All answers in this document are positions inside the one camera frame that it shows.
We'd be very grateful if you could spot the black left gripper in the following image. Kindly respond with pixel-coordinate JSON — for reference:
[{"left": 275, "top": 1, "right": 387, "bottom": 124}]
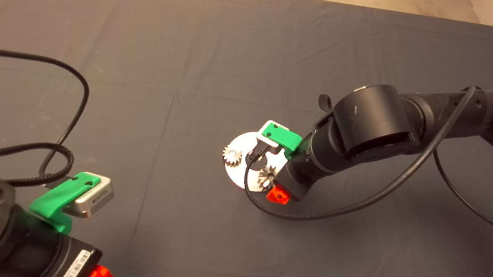
[{"left": 48, "top": 234, "right": 132, "bottom": 277}]

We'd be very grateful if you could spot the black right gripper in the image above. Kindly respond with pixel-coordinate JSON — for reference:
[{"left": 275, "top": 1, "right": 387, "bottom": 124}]
[{"left": 265, "top": 157, "right": 320, "bottom": 209}]

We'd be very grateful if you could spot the smooth black left arm cable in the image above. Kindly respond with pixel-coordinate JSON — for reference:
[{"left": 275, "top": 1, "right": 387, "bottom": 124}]
[{"left": 0, "top": 50, "right": 94, "bottom": 186}]

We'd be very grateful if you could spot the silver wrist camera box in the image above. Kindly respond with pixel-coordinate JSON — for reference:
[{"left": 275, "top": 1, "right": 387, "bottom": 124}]
[
  {"left": 61, "top": 169, "right": 117, "bottom": 223},
  {"left": 252, "top": 120, "right": 284, "bottom": 156}
]

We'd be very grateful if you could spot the small steel gear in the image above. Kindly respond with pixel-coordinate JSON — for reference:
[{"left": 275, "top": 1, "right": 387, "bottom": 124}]
[{"left": 221, "top": 145, "right": 244, "bottom": 168}]

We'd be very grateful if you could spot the green right camera mount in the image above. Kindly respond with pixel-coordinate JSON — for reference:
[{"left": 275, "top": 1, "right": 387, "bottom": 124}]
[{"left": 258, "top": 119, "right": 306, "bottom": 161}]

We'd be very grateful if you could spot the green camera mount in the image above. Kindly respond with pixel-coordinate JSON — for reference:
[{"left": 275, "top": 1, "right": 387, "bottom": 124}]
[
  {"left": 26, "top": 166, "right": 102, "bottom": 239},
  {"left": 258, "top": 119, "right": 306, "bottom": 161}
]

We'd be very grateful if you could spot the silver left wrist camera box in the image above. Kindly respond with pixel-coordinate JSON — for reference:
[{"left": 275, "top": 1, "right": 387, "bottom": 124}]
[{"left": 61, "top": 169, "right": 117, "bottom": 223}]

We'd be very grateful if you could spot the green left camera mount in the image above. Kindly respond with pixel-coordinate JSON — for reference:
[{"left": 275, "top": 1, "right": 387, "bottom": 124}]
[{"left": 26, "top": 166, "right": 102, "bottom": 239}]

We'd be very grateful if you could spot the round metal plate with hole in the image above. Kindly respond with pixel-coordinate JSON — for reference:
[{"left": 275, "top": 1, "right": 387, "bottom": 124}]
[{"left": 221, "top": 128, "right": 291, "bottom": 195}]

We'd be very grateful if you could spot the large steel bevel gear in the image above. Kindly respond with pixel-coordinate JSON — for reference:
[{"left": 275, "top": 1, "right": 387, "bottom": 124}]
[{"left": 256, "top": 165, "right": 277, "bottom": 195}]

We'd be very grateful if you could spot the braided black left arm cable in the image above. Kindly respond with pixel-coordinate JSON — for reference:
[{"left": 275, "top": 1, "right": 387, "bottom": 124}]
[{"left": 0, "top": 137, "right": 77, "bottom": 195}]

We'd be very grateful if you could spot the dark grey table cloth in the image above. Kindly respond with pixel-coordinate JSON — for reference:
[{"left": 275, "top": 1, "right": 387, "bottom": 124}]
[{"left": 0, "top": 0, "right": 493, "bottom": 277}]

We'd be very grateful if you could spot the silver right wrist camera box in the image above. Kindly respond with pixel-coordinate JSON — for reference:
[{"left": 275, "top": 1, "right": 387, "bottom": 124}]
[{"left": 252, "top": 120, "right": 284, "bottom": 156}]

